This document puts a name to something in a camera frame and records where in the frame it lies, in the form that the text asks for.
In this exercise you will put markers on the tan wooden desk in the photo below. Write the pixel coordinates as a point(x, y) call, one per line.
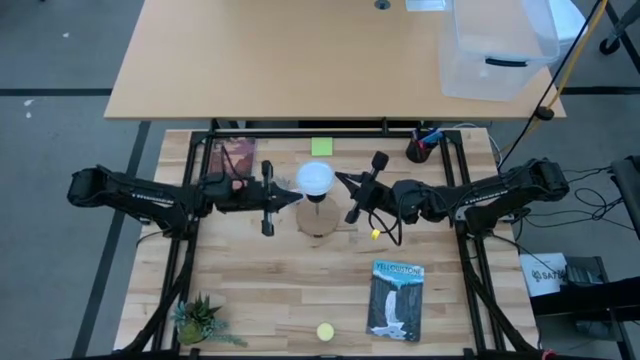
point(275, 60)

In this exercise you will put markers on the black chair seat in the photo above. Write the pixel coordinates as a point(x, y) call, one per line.
point(627, 195)

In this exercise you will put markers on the black mesh pen cup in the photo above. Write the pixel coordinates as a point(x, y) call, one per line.
point(417, 152)

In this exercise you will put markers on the black chair base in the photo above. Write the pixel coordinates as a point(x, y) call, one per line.
point(620, 30)

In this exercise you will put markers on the grey desk grommet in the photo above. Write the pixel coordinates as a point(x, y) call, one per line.
point(382, 4)

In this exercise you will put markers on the blue Yellowstone book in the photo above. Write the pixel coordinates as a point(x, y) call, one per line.
point(395, 300)

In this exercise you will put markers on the green sticky note pad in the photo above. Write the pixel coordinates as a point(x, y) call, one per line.
point(322, 147)

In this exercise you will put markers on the small green succulent plant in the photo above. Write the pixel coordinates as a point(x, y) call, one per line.
point(197, 320)

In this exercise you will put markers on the white printed box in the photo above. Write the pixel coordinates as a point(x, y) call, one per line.
point(542, 272)

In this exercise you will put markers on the red pen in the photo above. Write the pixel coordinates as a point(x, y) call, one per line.
point(421, 144)

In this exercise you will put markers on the clear plastic sheet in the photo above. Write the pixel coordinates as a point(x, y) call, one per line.
point(425, 5)

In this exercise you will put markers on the black box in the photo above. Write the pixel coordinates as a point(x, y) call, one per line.
point(585, 270)

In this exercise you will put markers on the wooden lamp base black socket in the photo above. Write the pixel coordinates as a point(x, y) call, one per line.
point(317, 220)

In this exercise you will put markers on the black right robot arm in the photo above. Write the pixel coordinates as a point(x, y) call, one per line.
point(500, 195)

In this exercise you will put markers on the white flood lightbulb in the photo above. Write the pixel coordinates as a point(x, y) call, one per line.
point(315, 177)

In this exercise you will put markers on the blue pen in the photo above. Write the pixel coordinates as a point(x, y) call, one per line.
point(433, 135)

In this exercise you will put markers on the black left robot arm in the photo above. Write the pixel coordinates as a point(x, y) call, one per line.
point(135, 195)

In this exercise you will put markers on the clear plastic storage bin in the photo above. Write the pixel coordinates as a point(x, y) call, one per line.
point(500, 50)

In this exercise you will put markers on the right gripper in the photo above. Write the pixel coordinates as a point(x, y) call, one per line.
point(377, 195)

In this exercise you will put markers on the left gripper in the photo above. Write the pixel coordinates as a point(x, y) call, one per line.
point(250, 197)

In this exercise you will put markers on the black equipment stand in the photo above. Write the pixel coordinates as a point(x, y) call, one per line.
point(590, 300)

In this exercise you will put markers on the brown canyon book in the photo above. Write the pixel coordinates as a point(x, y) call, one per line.
point(235, 150)

